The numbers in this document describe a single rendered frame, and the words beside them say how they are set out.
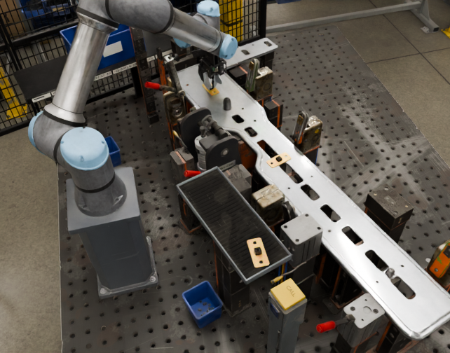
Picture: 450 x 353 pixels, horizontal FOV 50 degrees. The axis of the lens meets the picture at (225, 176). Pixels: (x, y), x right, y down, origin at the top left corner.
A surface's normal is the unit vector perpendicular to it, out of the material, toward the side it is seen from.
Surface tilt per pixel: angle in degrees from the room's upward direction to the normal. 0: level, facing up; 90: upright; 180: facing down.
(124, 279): 90
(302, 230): 0
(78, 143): 8
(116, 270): 90
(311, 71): 0
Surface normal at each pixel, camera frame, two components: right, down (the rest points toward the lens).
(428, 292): -0.04, -0.67
